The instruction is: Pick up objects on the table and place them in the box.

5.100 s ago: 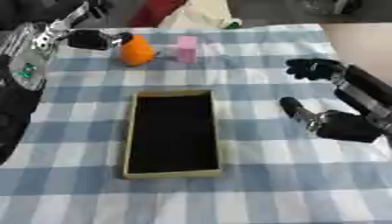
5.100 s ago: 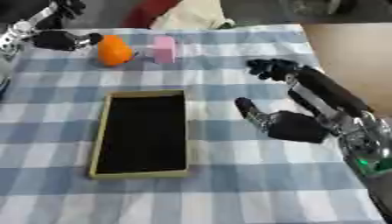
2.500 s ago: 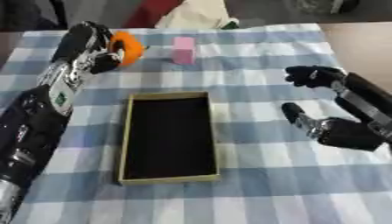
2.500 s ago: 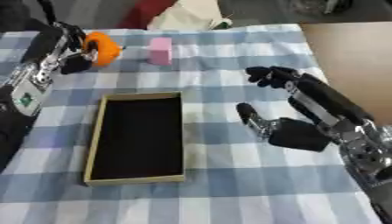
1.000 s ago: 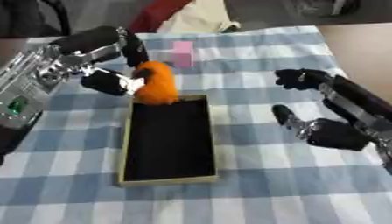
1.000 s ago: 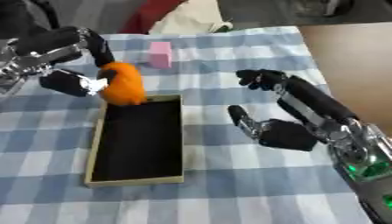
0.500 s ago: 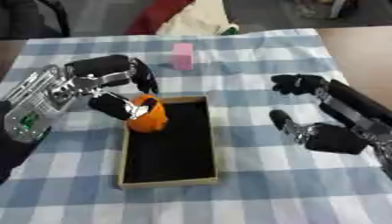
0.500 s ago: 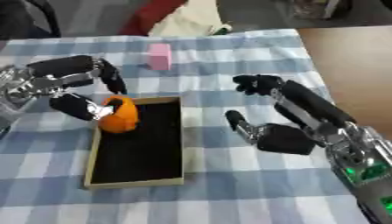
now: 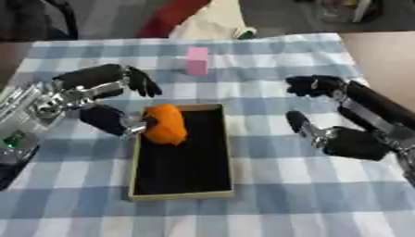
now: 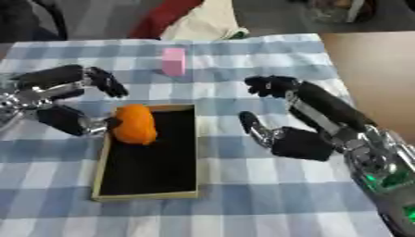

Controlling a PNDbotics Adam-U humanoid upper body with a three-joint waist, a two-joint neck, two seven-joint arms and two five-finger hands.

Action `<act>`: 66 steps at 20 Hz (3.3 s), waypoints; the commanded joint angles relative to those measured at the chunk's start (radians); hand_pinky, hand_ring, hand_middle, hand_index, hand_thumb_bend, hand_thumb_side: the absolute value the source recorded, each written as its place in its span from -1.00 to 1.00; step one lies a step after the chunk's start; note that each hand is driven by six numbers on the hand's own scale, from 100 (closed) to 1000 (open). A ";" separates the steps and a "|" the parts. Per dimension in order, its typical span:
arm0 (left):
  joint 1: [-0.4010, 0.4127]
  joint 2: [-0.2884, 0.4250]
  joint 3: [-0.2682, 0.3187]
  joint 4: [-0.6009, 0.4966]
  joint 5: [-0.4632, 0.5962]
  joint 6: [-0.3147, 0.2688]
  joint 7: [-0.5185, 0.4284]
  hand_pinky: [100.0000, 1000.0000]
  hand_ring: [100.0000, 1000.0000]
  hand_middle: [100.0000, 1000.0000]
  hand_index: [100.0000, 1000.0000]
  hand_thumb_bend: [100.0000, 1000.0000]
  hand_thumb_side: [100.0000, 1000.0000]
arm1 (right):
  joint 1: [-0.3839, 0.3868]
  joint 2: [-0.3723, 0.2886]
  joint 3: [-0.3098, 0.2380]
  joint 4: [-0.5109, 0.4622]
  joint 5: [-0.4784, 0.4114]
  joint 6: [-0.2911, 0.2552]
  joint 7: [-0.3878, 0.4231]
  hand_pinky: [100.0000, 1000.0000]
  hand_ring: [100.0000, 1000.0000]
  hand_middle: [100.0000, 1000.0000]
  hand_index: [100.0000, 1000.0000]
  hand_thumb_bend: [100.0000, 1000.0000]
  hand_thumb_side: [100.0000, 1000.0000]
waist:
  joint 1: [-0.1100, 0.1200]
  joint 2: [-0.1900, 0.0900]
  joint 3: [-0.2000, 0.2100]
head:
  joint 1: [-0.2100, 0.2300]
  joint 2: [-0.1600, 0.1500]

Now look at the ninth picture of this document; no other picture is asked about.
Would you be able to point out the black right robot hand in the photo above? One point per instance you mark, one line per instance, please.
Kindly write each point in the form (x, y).
(356, 142)

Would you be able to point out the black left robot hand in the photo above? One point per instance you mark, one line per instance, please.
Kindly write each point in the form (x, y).
(100, 77)

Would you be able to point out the orange toy fruit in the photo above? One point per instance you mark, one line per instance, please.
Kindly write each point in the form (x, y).
(165, 124)

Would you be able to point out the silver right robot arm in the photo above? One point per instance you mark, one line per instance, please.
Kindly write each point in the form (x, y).
(406, 162)

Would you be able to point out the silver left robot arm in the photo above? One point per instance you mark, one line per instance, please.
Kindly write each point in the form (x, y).
(24, 117)

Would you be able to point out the tan box with black inside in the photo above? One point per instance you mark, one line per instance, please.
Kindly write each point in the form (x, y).
(183, 154)

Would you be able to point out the black chair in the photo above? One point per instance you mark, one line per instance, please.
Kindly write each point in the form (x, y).
(38, 19)

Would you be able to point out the red bag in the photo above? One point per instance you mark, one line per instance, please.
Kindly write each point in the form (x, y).
(168, 17)

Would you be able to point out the pink rectangular block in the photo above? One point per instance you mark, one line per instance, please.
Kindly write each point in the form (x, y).
(196, 61)

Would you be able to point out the white bag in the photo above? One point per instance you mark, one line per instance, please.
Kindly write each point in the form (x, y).
(212, 22)

